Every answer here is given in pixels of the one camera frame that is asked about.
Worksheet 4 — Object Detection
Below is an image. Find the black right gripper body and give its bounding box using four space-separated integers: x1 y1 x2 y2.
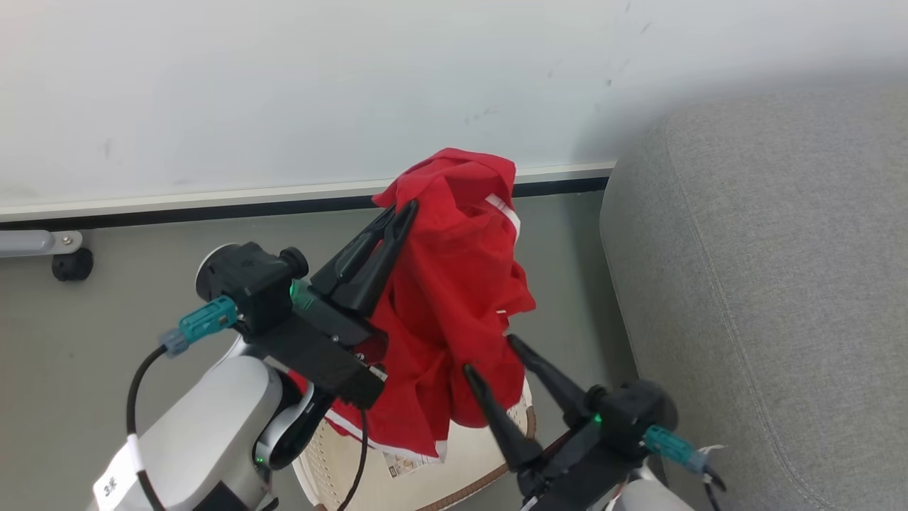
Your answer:
516 417 643 511

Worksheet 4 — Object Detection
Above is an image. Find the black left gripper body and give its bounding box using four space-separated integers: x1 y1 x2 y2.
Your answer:
243 279 390 411

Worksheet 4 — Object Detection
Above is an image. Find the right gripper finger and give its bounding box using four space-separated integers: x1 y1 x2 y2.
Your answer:
463 363 546 472
506 334 595 428

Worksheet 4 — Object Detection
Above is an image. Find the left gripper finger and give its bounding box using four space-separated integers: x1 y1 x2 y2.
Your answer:
339 199 420 320
310 204 398 296

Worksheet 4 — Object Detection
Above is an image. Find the red clothing garment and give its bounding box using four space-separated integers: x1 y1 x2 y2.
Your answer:
289 148 538 463

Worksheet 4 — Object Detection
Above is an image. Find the cream laundry basket brown rim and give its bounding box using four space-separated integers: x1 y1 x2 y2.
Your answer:
293 378 538 511

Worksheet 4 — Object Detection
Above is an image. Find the grey fabric sofa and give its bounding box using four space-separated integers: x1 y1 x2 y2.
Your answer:
599 89 908 511

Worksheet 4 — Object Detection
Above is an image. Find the black caster wheel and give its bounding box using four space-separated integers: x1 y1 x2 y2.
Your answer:
51 247 94 282

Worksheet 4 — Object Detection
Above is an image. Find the grey metal furniture leg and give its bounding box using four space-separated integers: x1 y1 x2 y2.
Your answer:
0 229 84 258

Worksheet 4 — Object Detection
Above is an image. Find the teal-plug black right camera cable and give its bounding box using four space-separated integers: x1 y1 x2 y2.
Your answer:
643 424 729 511

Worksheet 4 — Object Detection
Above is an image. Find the teal-plug black camera cable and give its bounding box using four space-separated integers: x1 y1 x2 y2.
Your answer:
126 295 239 511
643 424 729 511

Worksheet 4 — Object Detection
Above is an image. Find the thin black left gripper cable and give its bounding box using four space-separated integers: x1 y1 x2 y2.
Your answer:
336 407 370 511

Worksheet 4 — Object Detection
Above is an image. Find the teal-plug black left camera cable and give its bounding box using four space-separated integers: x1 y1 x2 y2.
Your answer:
126 295 239 511

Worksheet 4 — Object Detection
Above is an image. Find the white black wall baseboard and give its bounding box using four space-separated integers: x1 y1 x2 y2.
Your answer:
0 161 617 231

